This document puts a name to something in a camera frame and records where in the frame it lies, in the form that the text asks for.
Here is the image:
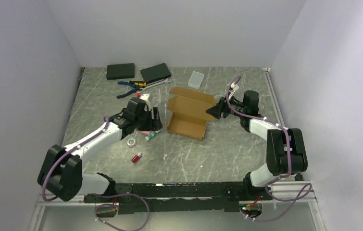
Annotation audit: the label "translucent white plastic container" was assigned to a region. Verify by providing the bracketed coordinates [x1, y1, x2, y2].
[188, 71, 205, 89]

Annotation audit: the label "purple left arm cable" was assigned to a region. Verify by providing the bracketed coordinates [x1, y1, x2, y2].
[41, 116, 150, 231]

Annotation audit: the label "pink plastic tube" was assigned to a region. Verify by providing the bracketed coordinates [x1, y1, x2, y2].
[138, 130, 151, 136]

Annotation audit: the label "green white glue stick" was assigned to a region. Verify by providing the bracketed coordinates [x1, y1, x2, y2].
[145, 131, 160, 141]

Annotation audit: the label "silver tape roll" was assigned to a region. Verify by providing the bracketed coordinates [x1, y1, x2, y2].
[126, 138, 137, 148]

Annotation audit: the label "black flat box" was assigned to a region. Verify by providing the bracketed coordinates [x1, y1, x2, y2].
[106, 63, 135, 80]
[140, 63, 171, 83]

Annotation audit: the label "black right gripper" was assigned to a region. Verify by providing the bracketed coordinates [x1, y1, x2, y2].
[205, 92, 246, 120]

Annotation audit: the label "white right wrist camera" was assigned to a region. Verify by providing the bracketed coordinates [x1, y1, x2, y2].
[229, 83, 239, 95]

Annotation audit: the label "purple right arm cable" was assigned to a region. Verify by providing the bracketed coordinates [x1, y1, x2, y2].
[225, 76, 313, 223]

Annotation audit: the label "black flat box right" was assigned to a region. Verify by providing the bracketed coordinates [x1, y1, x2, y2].
[140, 63, 171, 83]

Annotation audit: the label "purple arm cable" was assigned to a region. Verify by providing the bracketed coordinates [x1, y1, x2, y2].
[41, 116, 150, 231]
[225, 76, 313, 223]

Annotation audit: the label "black flat box left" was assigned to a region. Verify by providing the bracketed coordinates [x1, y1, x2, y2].
[106, 63, 135, 80]

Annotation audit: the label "small red bottle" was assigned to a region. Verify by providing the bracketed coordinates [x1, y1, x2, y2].
[131, 152, 143, 164]

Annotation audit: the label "brown cardboard paper box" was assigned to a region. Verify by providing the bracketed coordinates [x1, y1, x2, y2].
[166, 87, 216, 141]

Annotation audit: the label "silver wrench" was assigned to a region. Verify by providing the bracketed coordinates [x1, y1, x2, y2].
[138, 77, 173, 92]

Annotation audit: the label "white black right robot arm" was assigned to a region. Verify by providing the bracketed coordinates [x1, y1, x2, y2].
[206, 90, 308, 200]

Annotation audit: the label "blue handled pliers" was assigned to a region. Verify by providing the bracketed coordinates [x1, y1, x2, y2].
[116, 81, 141, 99]

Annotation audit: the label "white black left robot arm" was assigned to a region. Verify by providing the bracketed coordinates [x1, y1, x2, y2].
[38, 94, 163, 202]

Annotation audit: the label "aluminium frame rail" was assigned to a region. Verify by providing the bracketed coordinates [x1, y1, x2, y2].
[38, 179, 326, 231]

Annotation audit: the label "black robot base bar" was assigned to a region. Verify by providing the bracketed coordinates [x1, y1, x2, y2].
[84, 180, 270, 215]

